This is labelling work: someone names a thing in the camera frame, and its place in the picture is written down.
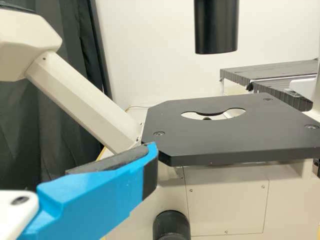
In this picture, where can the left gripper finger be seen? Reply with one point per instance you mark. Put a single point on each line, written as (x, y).
(100, 200)

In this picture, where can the cream microscope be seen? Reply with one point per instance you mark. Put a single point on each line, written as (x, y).
(225, 140)

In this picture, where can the black platform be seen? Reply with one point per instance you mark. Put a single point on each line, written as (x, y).
(280, 96)
(262, 71)

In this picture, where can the white pipette stand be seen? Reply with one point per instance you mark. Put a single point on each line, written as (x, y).
(302, 86)

